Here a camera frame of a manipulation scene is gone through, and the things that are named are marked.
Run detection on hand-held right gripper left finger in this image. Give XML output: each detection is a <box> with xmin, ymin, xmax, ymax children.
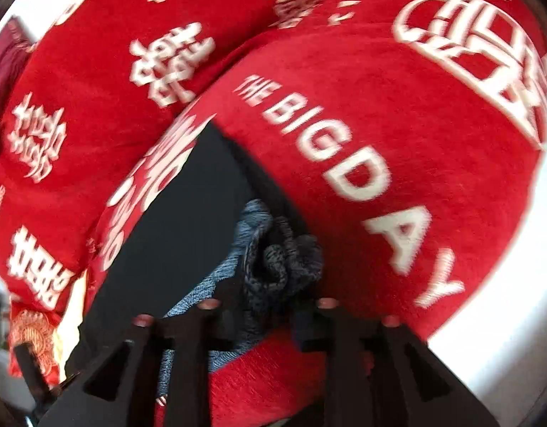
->
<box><xmin>38</xmin><ymin>284</ymin><xmax>246</xmax><ymax>427</ymax></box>

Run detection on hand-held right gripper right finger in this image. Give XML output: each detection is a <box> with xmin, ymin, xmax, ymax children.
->
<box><xmin>292</xmin><ymin>298</ymin><xmax>501</xmax><ymax>427</ymax></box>

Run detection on black pants with grey waistband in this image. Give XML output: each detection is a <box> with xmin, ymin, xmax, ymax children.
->
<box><xmin>64</xmin><ymin>120</ymin><xmax>324</xmax><ymax>407</ymax></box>

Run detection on red embroidered cloth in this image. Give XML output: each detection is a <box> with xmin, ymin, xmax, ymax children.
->
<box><xmin>7</xmin><ymin>270</ymin><xmax>88</xmax><ymax>389</ymax></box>

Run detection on red printed blanket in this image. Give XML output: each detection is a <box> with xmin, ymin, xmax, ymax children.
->
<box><xmin>0</xmin><ymin>0</ymin><xmax>547</xmax><ymax>427</ymax></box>

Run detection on dark maroon cloth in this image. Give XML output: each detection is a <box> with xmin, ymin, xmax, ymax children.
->
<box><xmin>0</xmin><ymin>17</ymin><xmax>35</xmax><ymax>114</ymax></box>

